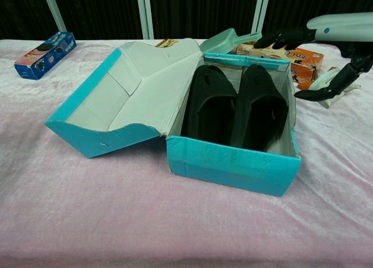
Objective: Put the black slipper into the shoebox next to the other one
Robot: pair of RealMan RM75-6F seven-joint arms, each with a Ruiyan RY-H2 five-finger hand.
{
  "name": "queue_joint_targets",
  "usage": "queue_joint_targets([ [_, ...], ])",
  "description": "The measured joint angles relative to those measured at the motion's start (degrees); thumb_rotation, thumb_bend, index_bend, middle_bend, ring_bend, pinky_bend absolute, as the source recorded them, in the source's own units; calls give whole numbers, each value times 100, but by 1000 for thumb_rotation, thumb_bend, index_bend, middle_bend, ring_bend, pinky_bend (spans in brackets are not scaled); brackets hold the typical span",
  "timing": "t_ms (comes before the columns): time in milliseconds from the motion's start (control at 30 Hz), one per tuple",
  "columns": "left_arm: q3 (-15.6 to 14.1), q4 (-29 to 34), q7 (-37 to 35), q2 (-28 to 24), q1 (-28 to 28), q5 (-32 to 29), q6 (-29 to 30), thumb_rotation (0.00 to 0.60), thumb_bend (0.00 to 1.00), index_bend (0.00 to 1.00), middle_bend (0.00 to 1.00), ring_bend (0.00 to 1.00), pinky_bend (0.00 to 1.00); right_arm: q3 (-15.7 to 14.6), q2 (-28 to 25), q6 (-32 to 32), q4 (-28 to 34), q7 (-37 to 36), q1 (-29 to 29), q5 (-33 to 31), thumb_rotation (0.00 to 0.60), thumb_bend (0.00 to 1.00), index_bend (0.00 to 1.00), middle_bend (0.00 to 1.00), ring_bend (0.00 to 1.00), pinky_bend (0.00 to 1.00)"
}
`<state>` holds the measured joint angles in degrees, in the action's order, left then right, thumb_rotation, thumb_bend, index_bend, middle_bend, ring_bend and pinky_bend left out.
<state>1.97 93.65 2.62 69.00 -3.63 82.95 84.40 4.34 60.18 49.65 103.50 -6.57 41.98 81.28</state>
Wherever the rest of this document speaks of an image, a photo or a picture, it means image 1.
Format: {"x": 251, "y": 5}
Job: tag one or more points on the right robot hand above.
{"x": 344, "y": 26}

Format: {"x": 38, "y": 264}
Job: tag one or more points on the black shoe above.
{"x": 256, "y": 110}
{"x": 209, "y": 105}

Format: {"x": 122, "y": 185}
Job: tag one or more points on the orange biscuit box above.
{"x": 306, "y": 61}

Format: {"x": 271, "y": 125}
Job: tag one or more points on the teal cardboard shoe box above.
{"x": 233, "y": 166}

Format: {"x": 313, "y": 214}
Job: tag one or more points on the small yellow brown box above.
{"x": 166, "y": 43}

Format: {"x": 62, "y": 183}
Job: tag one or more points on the blue cookie box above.
{"x": 43, "y": 58}

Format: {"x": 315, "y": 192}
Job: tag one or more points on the white and orange snack packet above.
{"x": 322, "y": 80}

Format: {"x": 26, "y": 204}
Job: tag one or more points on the mint green plastic dustpan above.
{"x": 221, "y": 40}

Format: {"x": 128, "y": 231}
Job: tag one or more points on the pink velvet table cloth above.
{"x": 145, "y": 221}

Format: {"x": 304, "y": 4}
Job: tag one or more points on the white metal frame post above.
{"x": 54, "y": 8}
{"x": 260, "y": 8}
{"x": 144, "y": 11}

